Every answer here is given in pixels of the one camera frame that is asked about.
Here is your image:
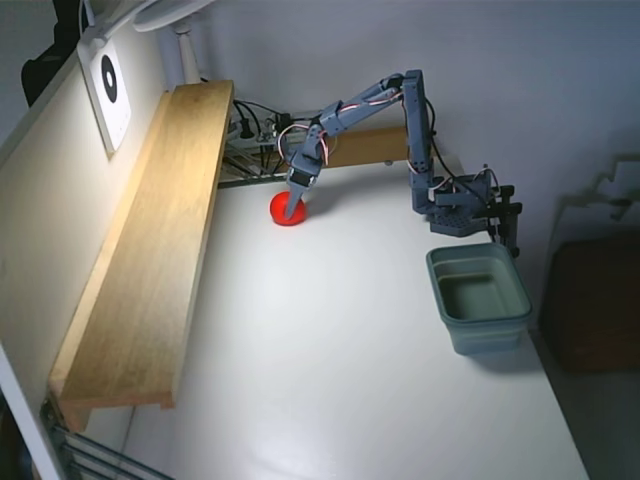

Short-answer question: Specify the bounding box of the blue-grey gripper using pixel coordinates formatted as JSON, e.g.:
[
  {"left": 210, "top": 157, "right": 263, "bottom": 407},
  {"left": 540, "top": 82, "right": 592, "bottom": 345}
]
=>
[{"left": 284, "top": 148, "right": 327, "bottom": 224}]

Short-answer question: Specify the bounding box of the red ball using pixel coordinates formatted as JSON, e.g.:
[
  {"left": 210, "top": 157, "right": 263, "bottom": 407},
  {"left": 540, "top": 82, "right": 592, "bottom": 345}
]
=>
[{"left": 268, "top": 191, "right": 308, "bottom": 228}]

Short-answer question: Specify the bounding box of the grey plastic container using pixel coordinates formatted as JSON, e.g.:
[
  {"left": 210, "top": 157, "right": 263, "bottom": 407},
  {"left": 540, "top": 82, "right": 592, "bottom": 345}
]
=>
[{"left": 425, "top": 243, "right": 533, "bottom": 357}]

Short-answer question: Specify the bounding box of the short wooden beam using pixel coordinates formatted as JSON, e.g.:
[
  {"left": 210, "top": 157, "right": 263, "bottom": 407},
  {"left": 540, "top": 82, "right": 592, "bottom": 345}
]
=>
[{"left": 319, "top": 126, "right": 412, "bottom": 170}]

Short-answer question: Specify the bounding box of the long wooden shelf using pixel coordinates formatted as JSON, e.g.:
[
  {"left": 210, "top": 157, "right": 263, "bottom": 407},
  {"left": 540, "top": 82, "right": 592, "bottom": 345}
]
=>
[{"left": 48, "top": 79, "right": 235, "bottom": 435}]

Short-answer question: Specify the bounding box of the white desk lamp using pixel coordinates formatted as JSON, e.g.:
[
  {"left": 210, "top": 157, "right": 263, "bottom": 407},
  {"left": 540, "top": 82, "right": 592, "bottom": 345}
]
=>
[{"left": 133, "top": 0, "right": 216, "bottom": 95}]

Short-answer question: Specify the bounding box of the white panel with black circle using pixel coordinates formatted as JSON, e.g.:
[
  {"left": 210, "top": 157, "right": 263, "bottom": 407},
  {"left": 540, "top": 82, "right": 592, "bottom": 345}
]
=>
[{"left": 77, "top": 35, "right": 134, "bottom": 160}]

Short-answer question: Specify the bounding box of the black table clamp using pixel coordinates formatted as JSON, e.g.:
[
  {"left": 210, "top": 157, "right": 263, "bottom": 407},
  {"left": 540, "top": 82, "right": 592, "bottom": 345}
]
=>
[{"left": 487, "top": 183, "right": 524, "bottom": 259}]

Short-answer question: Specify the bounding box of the dark brown cabinet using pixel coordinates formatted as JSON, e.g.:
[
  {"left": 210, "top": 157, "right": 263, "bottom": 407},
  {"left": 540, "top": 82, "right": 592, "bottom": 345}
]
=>
[{"left": 542, "top": 238, "right": 640, "bottom": 374}]

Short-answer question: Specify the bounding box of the dark metal wire rack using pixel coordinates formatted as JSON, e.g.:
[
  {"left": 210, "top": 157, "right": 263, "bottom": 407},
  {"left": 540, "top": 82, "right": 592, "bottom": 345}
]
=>
[{"left": 218, "top": 139, "right": 294, "bottom": 189}]

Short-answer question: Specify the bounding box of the power strip with cables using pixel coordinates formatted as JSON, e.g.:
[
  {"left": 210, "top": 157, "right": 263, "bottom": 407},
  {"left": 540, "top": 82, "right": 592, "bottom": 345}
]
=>
[{"left": 230, "top": 98, "right": 292, "bottom": 151}]

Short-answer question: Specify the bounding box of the grey metal frame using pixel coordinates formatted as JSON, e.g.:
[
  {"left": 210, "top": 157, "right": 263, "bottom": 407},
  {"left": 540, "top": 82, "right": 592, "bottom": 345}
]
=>
[{"left": 42, "top": 399, "right": 174, "bottom": 480}]

